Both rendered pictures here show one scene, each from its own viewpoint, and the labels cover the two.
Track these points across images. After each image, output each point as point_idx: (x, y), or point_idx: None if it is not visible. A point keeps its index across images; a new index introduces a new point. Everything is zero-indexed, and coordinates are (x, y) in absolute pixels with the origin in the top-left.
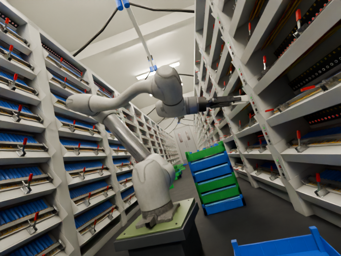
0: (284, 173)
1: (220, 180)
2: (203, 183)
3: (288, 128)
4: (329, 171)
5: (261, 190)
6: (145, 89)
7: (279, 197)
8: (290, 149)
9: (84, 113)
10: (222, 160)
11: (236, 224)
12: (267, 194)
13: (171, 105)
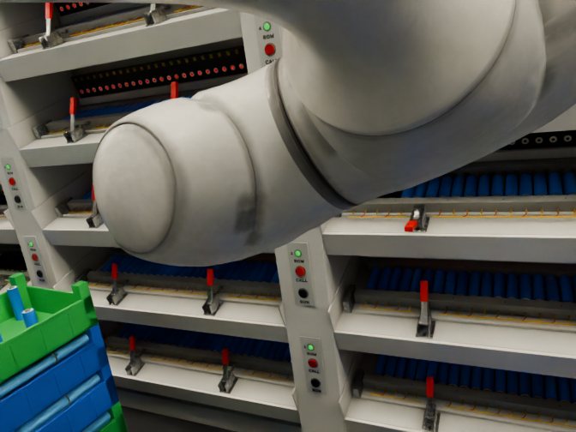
0: (321, 381)
1: None
2: None
3: (343, 256)
4: (394, 357)
5: (128, 415)
6: (412, 19)
7: (217, 429)
8: (362, 319)
9: None
10: (81, 371)
11: None
12: (166, 427)
13: (351, 207)
